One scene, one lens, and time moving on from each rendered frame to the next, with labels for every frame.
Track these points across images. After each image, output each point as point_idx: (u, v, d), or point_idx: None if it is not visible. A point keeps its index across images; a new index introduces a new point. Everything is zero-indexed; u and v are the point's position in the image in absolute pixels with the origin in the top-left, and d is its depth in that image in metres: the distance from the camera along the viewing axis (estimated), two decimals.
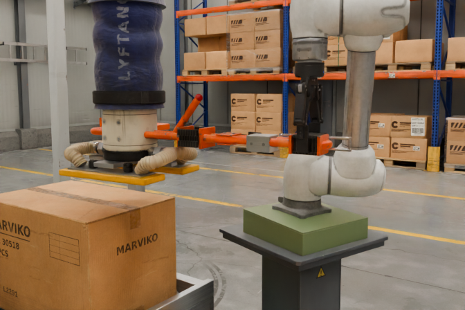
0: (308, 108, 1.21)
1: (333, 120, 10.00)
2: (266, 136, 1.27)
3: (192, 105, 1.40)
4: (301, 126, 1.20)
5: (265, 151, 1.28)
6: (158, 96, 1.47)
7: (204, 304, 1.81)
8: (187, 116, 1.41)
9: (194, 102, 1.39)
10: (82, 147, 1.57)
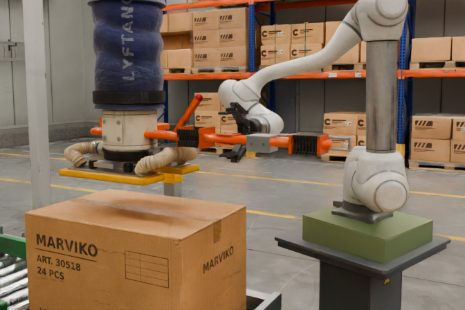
0: (234, 145, 1.63)
1: (297, 119, 10.07)
2: (266, 136, 1.27)
3: (192, 105, 1.40)
4: (232, 158, 1.59)
5: (265, 151, 1.28)
6: (158, 96, 1.47)
7: None
8: (187, 116, 1.41)
9: (194, 102, 1.39)
10: (82, 147, 1.57)
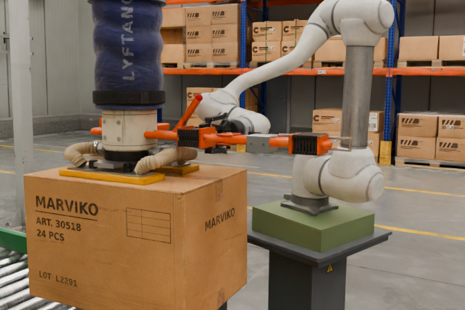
0: None
1: (288, 115, 10.18)
2: (266, 136, 1.27)
3: (192, 105, 1.40)
4: (205, 148, 1.44)
5: (265, 151, 1.28)
6: (158, 96, 1.47)
7: None
8: (187, 116, 1.41)
9: (194, 102, 1.39)
10: (82, 147, 1.57)
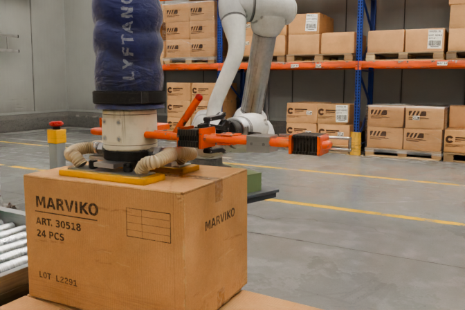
0: None
1: (266, 108, 10.42)
2: (266, 136, 1.27)
3: (192, 105, 1.40)
4: (204, 148, 1.45)
5: (265, 151, 1.28)
6: (158, 96, 1.47)
7: None
8: (187, 116, 1.41)
9: (194, 102, 1.39)
10: (82, 147, 1.57)
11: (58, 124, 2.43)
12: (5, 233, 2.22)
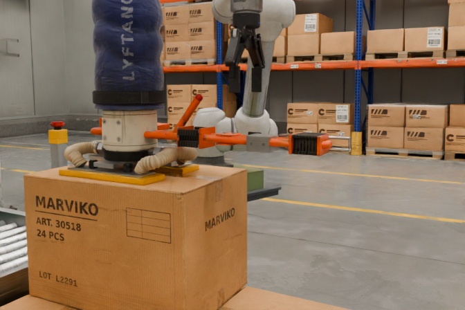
0: (241, 52, 1.27)
1: (266, 110, 10.42)
2: (266, 136, 1.27)
3: (192, 105, 1.40)
4: (232, 66, 1.25)
5: (265, 151, 1.28)
6: (158, 96, 1.47)
7: None
8: (187, 116, 1.41)
9: (194, 102, 1.39)
10: (82, 147, 1.57)
11: (59, 124, 2.42)
12: (7, 234, 2.22)
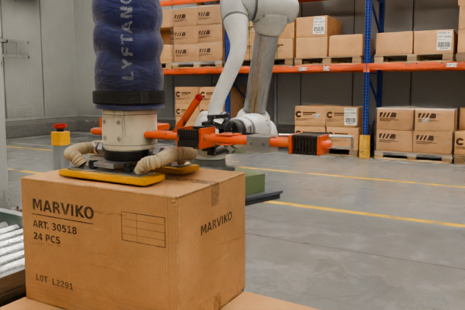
0: None
1: (275, 112, 10.39)
2: (266, 136, 1.27)
3: (192, 105, 1.40)
4: (208, 150, 1.45)
5: (265, 151, 1.28)
6: (158, 96, 1.47)
7: None
8: (187, 116, 1.41)
9: (194, 102, 1.39)
10: (82, 147, 1.57)
11: (62, 126, 2.43)
12: (8, 235, 2.22)
